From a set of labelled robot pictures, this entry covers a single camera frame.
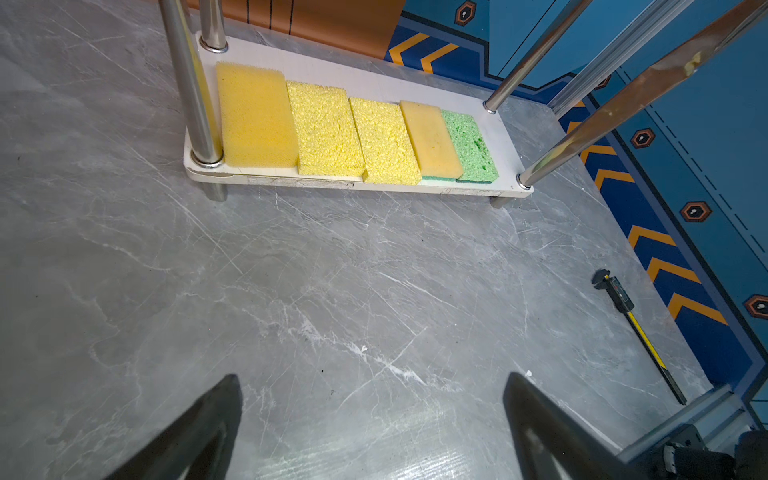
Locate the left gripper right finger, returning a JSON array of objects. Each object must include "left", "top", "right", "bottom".
[{"left": 503, "top": 372, "right": 642, "bottom": 479}]

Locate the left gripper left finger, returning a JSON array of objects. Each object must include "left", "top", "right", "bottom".
[{"left": 108, "top": 374, "right": 243, "bottom": 479}]

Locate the green sponge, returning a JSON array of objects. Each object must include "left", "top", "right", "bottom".
[{"left": 441, "top": 110, "right": 499, "bottom": 184}]

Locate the dark yellow sponge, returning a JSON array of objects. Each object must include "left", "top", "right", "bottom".
[{"left": 400, "top": 101, "right": 464, "bottom": 180}]

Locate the thick yellow sponge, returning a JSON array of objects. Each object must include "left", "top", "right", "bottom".
[{"left": 216, "top": 62, "right": 299, "bottom": 168}]

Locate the light yellow sponge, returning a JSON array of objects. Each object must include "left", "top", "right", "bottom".
[
  {"left": 349, "top": 97, "right": 422, "bottom": 186},
  {"left": 286, "top": 81, "right": 365, "bottom": 177}
]

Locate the white two-tier shelf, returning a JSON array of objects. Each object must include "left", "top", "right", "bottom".
[{"left": 160, "top": 1, "right": 767, "bottom": 203}]

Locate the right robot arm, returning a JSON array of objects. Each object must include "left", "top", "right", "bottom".
[{"left": 662, "top": 431, "right": 767, "bottom": 479}]

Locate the yellow black caliper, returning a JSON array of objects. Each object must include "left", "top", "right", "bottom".
[{"left": 591, "top": 269, "right": 688, "bottom": 405}]

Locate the right aluminium frame post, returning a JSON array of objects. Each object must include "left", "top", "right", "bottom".
[{"left": 547, "top": 0, "right": 693, "bottom": 118}]

